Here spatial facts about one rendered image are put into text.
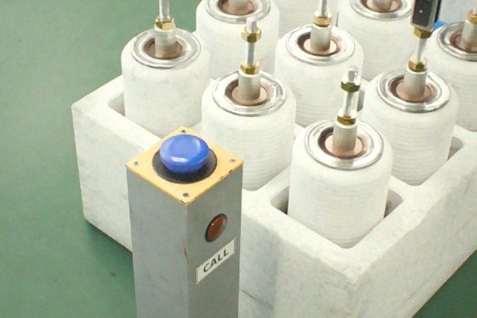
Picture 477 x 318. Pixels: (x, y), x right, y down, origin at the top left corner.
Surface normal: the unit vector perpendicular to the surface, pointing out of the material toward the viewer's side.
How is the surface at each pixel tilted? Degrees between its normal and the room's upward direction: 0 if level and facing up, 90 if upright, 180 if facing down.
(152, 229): 90
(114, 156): 90
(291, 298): 90
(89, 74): 0
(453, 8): 90
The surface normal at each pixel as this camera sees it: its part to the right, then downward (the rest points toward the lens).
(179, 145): 0.02, -0.76
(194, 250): 0.75, 0.44
